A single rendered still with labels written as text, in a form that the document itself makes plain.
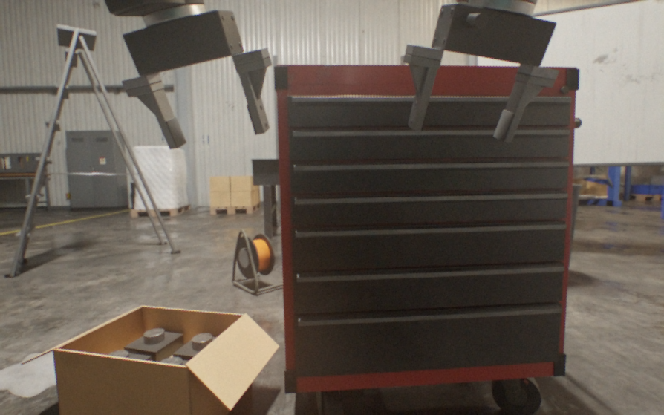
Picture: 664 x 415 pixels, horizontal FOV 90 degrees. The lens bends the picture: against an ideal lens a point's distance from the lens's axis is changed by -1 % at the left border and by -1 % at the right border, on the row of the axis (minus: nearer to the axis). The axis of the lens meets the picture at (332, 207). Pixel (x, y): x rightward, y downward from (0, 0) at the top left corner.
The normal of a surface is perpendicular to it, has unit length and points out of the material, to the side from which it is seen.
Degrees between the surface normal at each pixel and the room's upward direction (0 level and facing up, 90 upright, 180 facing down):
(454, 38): 114
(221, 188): 90
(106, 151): 90
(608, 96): 90
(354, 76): 90
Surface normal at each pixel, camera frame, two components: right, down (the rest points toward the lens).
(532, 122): 0.07, 0.09
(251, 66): -0.11, 0.48
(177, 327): -0.22, 0.09
